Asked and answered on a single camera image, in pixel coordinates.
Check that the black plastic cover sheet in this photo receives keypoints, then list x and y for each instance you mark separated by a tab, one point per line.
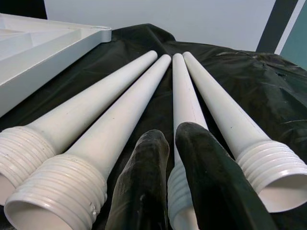
239	83

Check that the dark vertical pillar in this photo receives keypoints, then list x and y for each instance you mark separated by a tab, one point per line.
275	24

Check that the white plastic children table top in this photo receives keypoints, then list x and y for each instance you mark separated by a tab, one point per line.
36	55

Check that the black door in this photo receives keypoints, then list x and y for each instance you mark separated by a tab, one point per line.
21	8

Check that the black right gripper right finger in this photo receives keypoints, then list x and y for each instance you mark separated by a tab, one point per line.
216	182

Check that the teal glass panel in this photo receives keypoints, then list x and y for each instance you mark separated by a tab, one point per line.
297	43

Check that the white plastic table leg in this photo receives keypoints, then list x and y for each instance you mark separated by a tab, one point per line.
84	107
115	124
227	115
184	95

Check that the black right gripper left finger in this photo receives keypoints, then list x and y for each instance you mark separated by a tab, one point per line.
141	182

